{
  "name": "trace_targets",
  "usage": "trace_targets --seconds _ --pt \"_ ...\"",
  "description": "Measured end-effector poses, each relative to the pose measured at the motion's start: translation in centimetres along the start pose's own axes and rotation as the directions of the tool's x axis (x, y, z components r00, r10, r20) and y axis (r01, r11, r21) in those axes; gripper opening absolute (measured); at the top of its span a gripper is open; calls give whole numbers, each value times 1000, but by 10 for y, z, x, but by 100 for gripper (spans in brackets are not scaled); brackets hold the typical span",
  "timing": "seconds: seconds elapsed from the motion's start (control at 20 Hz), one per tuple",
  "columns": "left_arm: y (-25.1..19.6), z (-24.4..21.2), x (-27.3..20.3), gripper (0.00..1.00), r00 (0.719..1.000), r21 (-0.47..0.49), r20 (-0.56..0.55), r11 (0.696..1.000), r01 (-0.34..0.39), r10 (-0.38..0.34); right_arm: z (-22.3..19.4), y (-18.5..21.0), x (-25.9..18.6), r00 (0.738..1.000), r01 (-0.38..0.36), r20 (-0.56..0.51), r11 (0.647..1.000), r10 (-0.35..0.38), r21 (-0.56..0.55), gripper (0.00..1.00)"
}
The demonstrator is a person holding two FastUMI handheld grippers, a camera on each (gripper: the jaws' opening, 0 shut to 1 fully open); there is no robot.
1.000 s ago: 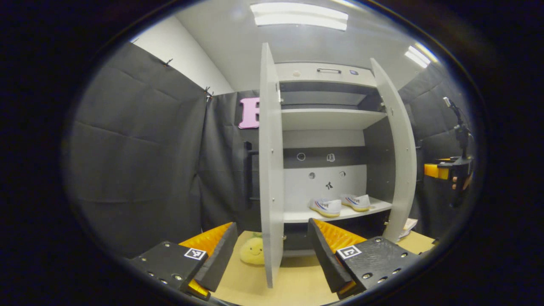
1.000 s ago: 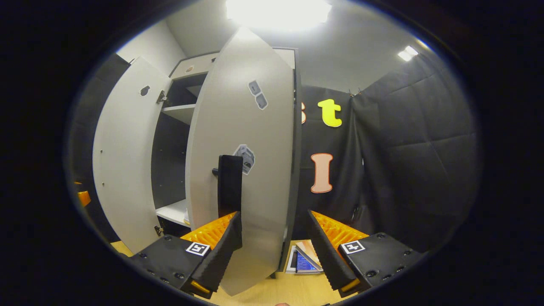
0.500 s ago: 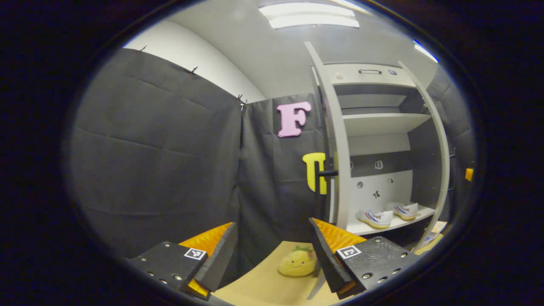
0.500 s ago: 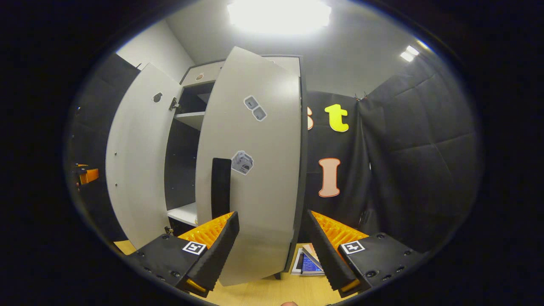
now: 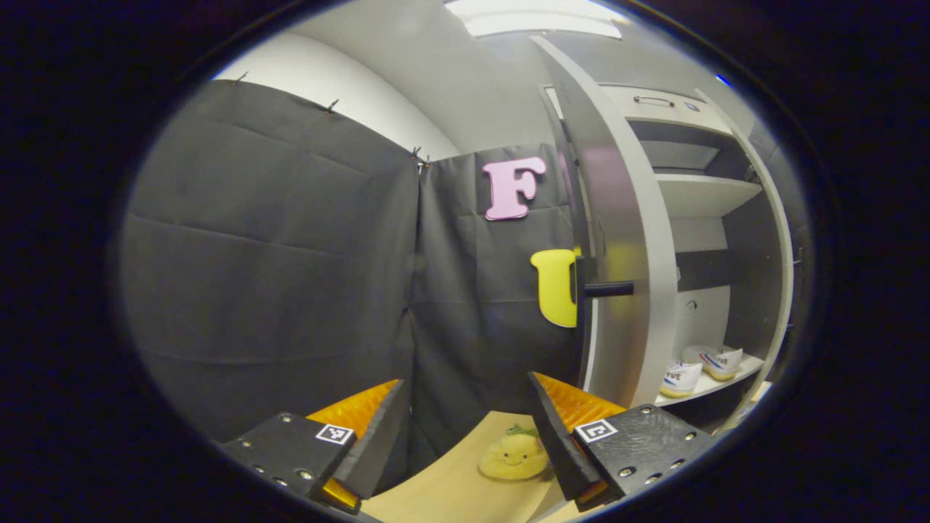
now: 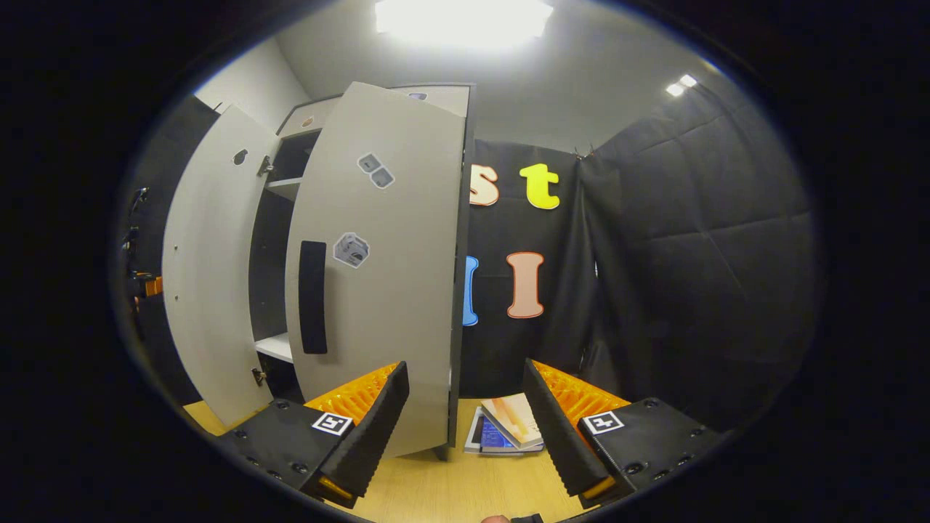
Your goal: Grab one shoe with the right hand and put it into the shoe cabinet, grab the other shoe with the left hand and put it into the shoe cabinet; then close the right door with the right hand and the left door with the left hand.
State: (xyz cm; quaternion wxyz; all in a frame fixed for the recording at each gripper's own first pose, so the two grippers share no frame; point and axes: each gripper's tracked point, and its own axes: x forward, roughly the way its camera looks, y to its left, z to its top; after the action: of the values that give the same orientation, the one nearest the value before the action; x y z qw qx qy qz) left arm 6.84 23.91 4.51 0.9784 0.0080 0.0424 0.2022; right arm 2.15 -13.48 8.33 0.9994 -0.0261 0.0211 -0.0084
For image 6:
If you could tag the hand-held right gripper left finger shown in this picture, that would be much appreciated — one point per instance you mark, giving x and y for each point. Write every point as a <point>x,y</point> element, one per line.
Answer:
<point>374,436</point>

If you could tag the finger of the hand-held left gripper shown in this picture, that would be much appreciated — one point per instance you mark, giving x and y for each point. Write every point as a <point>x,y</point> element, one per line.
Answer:
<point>151,286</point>

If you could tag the white shoe cabinet door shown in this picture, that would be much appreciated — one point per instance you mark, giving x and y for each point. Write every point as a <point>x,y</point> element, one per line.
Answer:
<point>407,290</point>
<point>211,276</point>

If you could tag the white shoe cabinet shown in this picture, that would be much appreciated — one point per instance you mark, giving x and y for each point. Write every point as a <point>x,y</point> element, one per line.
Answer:
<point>276,347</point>

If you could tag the large ceiling light panel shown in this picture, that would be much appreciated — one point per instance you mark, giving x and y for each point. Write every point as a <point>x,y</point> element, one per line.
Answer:
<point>465,22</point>

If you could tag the blue cover book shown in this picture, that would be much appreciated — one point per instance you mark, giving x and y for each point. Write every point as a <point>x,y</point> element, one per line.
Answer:
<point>490,436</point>

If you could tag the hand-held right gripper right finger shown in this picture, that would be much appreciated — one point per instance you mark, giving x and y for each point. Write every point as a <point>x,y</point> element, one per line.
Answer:
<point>563,443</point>

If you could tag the small metal clip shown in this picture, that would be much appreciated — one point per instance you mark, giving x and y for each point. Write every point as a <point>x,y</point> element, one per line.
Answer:
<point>583,152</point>

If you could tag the small ceiling light panel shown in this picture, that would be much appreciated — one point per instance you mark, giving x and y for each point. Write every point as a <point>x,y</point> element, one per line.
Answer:
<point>681,85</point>

